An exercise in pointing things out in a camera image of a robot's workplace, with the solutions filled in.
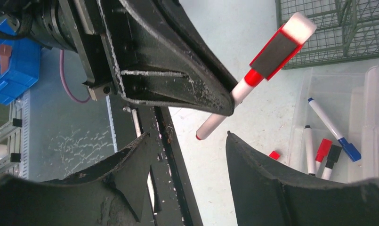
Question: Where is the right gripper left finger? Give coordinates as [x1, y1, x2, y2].
[0, 132, 153, 226]

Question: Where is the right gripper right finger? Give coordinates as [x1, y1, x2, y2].
[226, 132, 379, 226]

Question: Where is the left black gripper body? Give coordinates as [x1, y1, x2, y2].
[0, 0, 122, 100]

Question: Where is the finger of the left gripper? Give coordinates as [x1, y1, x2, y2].
[97, 0, 237, 116]

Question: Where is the red cap marker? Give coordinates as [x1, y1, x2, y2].
[195, 12, 318, 141]
[268, 151, 281, 160]
[315, 138, 332, 174]

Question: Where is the black cap marker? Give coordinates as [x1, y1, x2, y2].
[303, 125, 316, 176]
[321, 145, 342, 180]

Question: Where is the blue cap whiteboard marker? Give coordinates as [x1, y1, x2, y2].
[307, 97, 362, 162]

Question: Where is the white plastic drawer organizer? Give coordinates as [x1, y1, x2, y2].
[285, 62, 379, 183]

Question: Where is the blue plastic storage box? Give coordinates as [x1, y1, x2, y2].
[0, 18, 42, 106]

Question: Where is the black front rail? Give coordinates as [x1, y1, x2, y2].
[109, 93, 204, 226]

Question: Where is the green wire mesh basket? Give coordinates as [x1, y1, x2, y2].
[275, 0, 379, 69]

